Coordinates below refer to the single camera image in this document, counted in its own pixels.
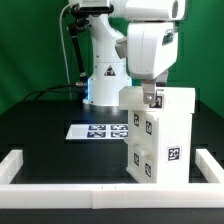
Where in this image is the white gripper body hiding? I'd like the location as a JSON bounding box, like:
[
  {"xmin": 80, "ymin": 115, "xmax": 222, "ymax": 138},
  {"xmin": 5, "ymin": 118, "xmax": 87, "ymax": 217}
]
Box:
[{"xmin": 115, "ymin": 22, "xmax": 178, "ymax": 80}]

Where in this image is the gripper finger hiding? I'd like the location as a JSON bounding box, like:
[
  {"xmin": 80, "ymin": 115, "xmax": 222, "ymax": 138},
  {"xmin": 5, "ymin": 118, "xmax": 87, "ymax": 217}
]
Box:
[
  {"xmin": 141, "ymin": 80, "xmax": 156, "ymax": 104},
  {"xmin": 156, "ymin": 70, "xmax": 169, "ymax": 87}
]

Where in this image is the white cabinet body box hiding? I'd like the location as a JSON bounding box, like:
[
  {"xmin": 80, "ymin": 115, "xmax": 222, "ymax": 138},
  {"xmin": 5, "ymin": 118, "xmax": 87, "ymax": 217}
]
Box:
[{"xmin": 123, "ymin": 109, "xmax": 194, "ymax": 185}]

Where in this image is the white cabinet top block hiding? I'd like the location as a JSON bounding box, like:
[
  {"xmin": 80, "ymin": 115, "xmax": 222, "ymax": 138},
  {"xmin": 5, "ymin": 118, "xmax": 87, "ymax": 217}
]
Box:
[{"xmin": 119, "ymin": 86, "xmax": 195, "ymax": 113}]

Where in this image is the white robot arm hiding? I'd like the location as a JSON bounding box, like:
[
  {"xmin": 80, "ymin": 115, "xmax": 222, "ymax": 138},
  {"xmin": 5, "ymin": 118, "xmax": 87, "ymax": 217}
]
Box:
[{"xmin": 68, "ymin": 0, "xmax": 187, "ymax": 110}]

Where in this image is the white U-shaped fence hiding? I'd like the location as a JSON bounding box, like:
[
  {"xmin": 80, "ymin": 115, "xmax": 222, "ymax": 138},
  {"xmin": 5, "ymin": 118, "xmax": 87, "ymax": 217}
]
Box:
[{"xmin": 0, "ymin": 149, "xmax": 224, "ymax": 209}]

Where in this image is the white cable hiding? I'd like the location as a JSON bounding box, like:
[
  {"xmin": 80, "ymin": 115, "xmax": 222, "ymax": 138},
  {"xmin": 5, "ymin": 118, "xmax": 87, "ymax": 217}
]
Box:
[{"xmin": 58, "ymin": 3, "xmax": 81, "ymax": 85}]

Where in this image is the black cable bundle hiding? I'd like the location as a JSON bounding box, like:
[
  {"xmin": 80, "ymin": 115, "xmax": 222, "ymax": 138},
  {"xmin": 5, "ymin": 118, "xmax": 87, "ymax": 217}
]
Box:
[{"xmin": 21, "ymin": 83, "xmax": 88, "ymax": 102}]

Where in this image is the white flat base plate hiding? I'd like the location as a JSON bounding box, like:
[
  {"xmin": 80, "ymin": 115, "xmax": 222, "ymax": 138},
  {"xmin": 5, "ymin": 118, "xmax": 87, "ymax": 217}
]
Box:
[{"xmin": 66, "ymin": 124, "xmax": 128, "ymax": 140}]

